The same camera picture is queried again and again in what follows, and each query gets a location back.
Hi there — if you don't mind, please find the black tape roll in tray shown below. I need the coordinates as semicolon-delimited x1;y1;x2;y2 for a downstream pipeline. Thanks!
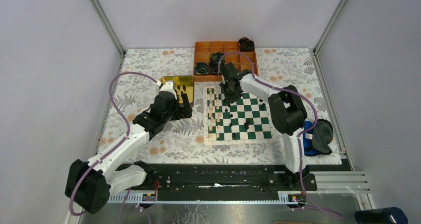
210;52;224;64
194;62;210;75
209;62;221;75

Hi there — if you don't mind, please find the floral table cloth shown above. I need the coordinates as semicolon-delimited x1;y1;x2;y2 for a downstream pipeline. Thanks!
96;48;329;164

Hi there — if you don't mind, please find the green white chess board mat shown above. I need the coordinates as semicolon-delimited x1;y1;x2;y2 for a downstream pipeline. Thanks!
203;86;276;146

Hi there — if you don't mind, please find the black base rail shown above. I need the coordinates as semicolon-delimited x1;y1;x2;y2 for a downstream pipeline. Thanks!
132;164;317;202

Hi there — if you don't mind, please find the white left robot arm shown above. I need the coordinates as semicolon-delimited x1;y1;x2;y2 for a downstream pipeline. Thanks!
65;91;192;214

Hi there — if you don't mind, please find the orange wooden compartment tray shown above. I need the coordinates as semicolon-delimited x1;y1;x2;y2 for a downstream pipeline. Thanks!
193;37;259;82

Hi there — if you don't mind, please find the white chess pieces row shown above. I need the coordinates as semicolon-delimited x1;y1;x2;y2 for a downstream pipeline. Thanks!
206;87;222;141

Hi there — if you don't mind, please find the dark grey cloth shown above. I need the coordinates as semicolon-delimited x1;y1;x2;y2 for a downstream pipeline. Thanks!
310;119;334;156

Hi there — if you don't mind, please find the blue cloth pouch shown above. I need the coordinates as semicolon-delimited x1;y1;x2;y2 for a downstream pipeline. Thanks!
303;121;321;156

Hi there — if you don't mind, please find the black tape roll behind tray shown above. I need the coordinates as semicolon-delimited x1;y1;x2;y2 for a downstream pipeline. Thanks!
238;37;255;52

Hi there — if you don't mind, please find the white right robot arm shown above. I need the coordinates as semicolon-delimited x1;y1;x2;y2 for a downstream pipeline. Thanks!
218;63;307;190

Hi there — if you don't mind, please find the gold metal tin box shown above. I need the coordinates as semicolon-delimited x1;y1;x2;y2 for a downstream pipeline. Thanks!
161;75;194;105

